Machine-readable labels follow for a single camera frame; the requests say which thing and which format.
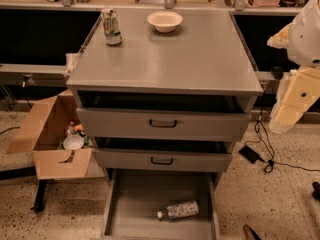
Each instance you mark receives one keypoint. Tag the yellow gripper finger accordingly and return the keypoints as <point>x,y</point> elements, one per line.
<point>280,39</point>
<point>283,118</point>

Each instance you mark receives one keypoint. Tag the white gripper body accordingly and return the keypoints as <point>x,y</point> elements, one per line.
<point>305,40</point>

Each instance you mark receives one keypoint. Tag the clear plastic water bottle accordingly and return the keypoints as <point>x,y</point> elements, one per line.
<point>180,210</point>

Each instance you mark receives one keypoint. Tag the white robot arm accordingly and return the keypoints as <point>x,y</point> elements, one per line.
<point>303,43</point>

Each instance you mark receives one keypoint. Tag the grey top drawer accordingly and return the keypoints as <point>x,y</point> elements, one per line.
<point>166,125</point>

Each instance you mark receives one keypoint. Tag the grey drawer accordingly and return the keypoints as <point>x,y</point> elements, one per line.
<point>166,125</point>
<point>162,160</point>
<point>136,196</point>

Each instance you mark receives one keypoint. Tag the grey metal drawer cabinet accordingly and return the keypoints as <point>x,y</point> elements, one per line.
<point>199,67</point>

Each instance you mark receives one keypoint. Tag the grey bottom drawer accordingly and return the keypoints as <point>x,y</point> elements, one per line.
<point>136,196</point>

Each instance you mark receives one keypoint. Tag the grey middle drawer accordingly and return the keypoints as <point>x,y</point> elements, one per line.
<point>162,160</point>

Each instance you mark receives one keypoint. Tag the black remote on shelf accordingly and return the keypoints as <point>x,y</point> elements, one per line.
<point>277,72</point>

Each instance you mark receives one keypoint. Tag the black power adapter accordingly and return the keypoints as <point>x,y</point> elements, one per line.
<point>249,154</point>

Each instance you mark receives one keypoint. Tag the white paper bowl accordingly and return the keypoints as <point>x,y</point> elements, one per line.
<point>165,21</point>

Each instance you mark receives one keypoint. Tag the green white soda can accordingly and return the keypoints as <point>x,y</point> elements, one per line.
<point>111,27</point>

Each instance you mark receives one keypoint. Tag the white bowl in box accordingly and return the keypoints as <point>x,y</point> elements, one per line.
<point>73,142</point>

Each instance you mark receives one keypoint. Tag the brown cardboard box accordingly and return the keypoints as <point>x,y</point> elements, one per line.
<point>43,130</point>

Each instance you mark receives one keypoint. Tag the black table leg base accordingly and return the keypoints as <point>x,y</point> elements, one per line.
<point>39,199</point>

